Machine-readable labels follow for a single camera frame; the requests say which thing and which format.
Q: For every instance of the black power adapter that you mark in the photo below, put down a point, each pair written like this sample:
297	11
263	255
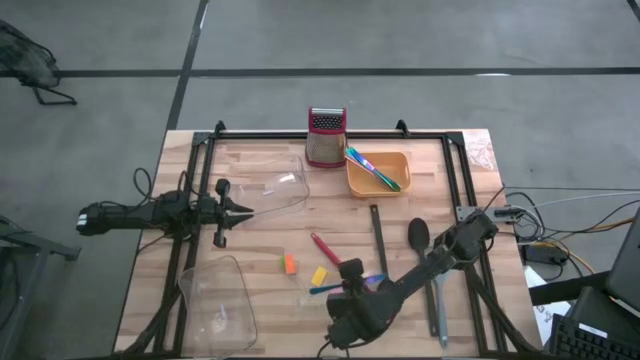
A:
545	254

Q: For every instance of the clear plastic bin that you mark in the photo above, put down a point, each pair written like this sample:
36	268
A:
280	200
215	300

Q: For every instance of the black slotted ladle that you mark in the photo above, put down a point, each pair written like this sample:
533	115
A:
378	235

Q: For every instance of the orange mini spatula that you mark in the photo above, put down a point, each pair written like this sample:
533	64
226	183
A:
290	265

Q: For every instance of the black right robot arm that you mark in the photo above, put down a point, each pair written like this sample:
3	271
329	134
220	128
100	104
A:
425	270

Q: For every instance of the black aluminium table frame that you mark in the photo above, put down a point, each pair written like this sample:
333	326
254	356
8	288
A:
250	135

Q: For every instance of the black nylon spoon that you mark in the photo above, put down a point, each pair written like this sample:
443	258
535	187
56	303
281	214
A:
419	235

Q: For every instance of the black keyboard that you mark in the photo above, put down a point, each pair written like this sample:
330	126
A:
590	345

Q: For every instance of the crumpled clear plastic film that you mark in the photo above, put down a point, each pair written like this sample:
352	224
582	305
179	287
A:
479	150

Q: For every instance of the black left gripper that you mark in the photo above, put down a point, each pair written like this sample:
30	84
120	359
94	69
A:
217	214

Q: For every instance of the red silicone spatula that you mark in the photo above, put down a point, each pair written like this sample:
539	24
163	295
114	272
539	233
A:
325	247

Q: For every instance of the black mesh chair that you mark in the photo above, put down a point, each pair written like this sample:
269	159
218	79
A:
25	60

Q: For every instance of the white paper sheet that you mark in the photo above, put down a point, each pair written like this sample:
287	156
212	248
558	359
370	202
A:
550	315

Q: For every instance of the iridescent fork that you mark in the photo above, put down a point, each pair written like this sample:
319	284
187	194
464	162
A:
359	161

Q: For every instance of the grey metal stand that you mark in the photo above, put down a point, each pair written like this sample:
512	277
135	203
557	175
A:
30	245

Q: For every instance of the iridescent spoon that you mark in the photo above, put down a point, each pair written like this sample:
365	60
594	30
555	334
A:
325	289

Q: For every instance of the iridescent knife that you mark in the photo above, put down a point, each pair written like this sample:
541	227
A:
382	176

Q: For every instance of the yellow mini spatula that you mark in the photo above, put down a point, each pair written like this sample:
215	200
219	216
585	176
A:
319	276

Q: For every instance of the yellow plastic bin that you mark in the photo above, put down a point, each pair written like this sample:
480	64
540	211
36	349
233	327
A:
400	165

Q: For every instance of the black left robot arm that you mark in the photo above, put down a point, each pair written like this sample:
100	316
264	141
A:
130	215

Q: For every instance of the red steel box grater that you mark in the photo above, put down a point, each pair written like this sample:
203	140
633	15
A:
326	145

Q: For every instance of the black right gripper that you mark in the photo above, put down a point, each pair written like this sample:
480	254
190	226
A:
350	307

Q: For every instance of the grey silicone spoon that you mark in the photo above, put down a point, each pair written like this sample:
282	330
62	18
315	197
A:
442	310

